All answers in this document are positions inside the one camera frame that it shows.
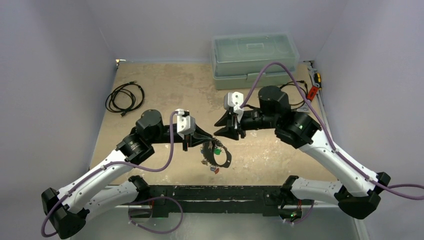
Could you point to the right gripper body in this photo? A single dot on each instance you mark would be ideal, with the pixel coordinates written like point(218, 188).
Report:
point(236, 123)

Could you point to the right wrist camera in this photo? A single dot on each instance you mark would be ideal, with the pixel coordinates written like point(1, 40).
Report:
point(234, 100)

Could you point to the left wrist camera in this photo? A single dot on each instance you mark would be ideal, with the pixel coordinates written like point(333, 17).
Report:
point(185, 123)

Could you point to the green plastic toolbox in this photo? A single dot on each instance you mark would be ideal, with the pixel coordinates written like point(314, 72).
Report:
point(237, 59)

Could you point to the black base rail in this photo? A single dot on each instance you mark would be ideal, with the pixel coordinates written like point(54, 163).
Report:
point(269, 201)

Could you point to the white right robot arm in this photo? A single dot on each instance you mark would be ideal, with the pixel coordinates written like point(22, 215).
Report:
point(356, 190)

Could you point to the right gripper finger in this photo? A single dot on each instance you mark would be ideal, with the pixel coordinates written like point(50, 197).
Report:
point(228, 132)
point(227, 119)

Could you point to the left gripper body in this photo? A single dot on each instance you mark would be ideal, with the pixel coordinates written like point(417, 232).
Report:
point(187, 140)

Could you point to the yellow black tool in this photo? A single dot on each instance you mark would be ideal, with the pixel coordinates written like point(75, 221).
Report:
point(314, 76)

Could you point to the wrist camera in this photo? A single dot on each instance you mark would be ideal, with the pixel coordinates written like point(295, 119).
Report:
point(185, 123)
point(234, 100)

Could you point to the red handled adjustable wrench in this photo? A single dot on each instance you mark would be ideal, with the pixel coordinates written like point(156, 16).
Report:
point(310, 96)

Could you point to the key with green tag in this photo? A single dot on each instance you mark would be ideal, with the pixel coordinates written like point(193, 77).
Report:
point(217, 151)

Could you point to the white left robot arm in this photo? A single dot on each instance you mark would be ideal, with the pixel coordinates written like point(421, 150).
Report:
point(66, 209)

